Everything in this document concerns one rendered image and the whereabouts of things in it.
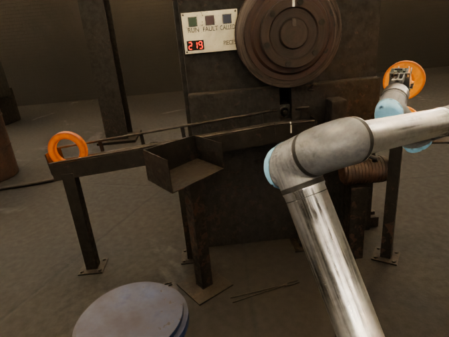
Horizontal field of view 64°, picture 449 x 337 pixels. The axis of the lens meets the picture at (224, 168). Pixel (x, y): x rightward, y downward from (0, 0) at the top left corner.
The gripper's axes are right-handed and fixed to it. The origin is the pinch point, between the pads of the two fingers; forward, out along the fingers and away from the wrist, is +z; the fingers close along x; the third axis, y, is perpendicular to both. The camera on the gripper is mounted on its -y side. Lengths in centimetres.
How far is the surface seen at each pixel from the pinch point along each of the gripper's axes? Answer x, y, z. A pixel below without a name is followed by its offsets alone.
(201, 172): 69, -17, -58
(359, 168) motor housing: 14.6, -39.7, -12.8
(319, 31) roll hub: 33.2, 20.0, 0.0
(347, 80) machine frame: 27.6, -10.9, 18.8
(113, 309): 58, -16, -123
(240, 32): 64, 25, -11
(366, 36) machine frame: 21.8, 5.0, 34.2
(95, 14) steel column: 314, 13, 126
